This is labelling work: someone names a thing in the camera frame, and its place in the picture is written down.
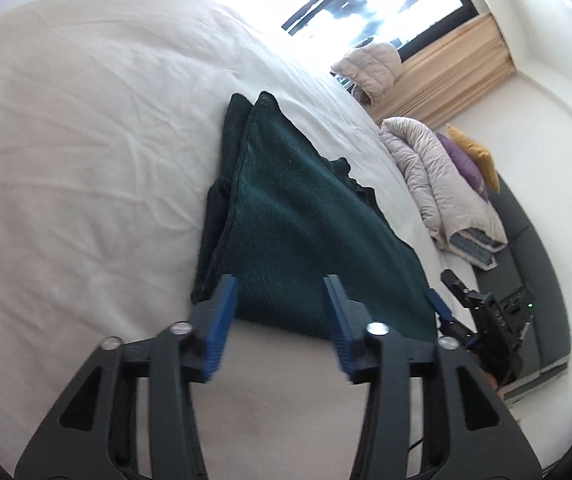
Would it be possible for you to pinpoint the dark green knit garment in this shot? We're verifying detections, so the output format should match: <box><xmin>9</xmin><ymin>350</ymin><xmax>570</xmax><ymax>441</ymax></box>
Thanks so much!
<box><xmin>190</xmin><ymin>92</ymin><xmax>437</xmax><ymax>341</ymax></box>

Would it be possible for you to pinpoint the person's right hand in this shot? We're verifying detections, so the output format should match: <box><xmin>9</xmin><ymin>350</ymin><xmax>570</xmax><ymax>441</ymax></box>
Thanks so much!
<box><xmin>482</xmin><ymin>370</ymin><xmax>505</xmax><ymax>402</ymax></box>

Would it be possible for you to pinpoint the folded beige quilted duvet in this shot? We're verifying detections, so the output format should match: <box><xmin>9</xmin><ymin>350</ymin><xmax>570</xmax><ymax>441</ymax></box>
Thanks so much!
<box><xmin>379</xmin><ymin>117</ymin><xmax>507</xmax><ymax>271</ymax></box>

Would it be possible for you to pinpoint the purple pillow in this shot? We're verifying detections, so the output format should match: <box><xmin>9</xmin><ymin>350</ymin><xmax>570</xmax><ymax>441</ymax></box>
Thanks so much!
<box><xmin>436</xmin><ymin>132</ymin><xmax>489</xmax><ymax>200</ymax></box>

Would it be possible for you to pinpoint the mustard yellow pillow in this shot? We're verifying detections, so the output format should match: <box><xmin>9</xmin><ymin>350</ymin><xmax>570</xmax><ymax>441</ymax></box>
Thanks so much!
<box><xmin>446</xmin><ymin>124</ymin><xmax>501</xmax><ymax>192</ymax></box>

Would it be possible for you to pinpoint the beige curtain right side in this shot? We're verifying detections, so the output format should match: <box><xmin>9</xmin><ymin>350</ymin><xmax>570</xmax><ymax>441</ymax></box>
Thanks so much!
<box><xmin>367</xmin><ymin>12</ymin><xmax>515</xmax><ymax>128</ymax></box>

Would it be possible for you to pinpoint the white bed sheet mattress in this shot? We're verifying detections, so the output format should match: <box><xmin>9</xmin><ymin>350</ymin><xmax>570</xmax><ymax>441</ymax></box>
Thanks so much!
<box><xmin>0</xmin><ymin>0</ymin><xmax>548</xmax><ymax>480</ymax></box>

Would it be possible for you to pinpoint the beige puffer jacket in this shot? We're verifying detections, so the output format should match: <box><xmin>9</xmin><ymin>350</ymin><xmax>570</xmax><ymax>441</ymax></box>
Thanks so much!
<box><xmin>330</xmin><ymin>42</ymin><xmax>402</xmax><ymax>106</ymax></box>

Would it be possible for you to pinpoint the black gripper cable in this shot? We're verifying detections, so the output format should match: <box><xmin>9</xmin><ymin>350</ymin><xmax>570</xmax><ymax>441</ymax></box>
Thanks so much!
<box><xmin>405</xmin><ymin>433</ymin><xmax>427</xmax><ymax>461</ymax></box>

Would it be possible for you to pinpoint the black window frame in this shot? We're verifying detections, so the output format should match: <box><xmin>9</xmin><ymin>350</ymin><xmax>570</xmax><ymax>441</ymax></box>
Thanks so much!
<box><xmin>282</xmin><ymin>0</ymin><xmax>479</xmax><ymax>61</ymax></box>

